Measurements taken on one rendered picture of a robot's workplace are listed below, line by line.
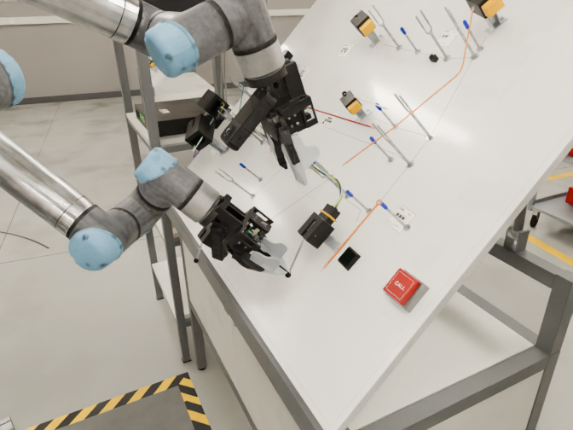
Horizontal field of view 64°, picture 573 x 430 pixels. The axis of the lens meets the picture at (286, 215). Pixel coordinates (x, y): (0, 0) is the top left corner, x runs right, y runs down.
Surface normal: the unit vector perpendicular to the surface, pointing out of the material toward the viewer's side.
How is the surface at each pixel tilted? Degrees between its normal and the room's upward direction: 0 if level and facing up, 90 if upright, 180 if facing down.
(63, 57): 90
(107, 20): 112
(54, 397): 0
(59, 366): 0
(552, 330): 90
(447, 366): 0
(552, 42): 45
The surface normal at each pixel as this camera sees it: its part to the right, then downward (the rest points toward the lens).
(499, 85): -0.65, -0.48
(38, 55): 0.33, 0.41
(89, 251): -0.24, 0.43
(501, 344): -0.01, -0.90
